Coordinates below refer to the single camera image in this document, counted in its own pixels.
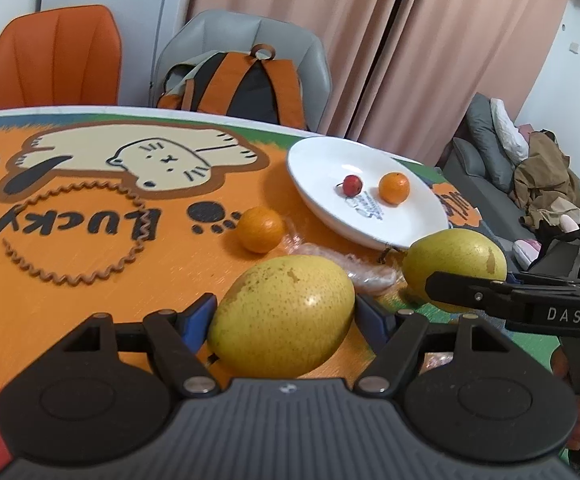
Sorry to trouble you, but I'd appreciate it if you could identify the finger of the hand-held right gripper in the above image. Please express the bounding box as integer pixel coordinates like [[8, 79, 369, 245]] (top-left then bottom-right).
[[424, 271, 521, 322]]

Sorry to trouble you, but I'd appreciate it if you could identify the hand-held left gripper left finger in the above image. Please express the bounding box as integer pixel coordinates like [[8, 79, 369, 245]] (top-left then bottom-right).
[[61, 293, 222, 397]]

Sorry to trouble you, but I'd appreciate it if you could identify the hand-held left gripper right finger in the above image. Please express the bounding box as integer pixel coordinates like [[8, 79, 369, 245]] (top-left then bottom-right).
[[354, 293, 516, 397]]

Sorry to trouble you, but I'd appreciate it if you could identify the yellow pear with stem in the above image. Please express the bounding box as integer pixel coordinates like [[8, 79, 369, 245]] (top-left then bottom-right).
[[401, 228, 508, 314]]

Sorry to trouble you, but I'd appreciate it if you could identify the white plate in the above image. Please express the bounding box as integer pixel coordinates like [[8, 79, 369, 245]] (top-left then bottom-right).
[[287, 136, 450, 251]]

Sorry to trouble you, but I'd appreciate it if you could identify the grey sofa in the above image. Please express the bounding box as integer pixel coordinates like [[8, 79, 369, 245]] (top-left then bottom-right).
[[442, 92, 580, 273]]

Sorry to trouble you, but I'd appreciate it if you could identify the orange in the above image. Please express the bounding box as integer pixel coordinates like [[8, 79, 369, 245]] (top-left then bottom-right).
[[235, 206, 286, 254], [378, 171, 411, 205]]

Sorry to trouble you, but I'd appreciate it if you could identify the brown clothes pile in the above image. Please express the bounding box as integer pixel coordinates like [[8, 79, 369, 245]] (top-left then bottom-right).
[[514, 131, 580, 231]]

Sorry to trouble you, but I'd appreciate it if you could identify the grey cushion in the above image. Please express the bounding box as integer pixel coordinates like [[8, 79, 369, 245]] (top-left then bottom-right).
[[465, 92, 516, 178]]

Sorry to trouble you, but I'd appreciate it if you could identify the white pillow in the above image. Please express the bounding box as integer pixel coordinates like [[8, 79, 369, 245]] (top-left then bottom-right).
[[490, 97, 530, 163]]

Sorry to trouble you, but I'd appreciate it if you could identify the orange and black backpack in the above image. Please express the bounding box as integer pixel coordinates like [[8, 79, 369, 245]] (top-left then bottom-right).
[[157, 44, 307, 131]]

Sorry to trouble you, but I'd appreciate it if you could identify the pink curtain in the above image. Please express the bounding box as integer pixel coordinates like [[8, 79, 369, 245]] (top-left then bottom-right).
[[185, 0, 573, 168]]

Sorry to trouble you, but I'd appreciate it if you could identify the grey chair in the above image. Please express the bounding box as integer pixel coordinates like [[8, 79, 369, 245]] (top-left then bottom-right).
[[147, 10, 333, 137]]

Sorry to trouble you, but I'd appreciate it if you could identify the orange chair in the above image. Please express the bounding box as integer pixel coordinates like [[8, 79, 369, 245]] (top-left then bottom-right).
[[0, 5, 122, 112]]

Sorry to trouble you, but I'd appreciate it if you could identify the brown bead string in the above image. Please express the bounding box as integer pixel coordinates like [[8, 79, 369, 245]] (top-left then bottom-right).
[[1, 182, 152, 287]]

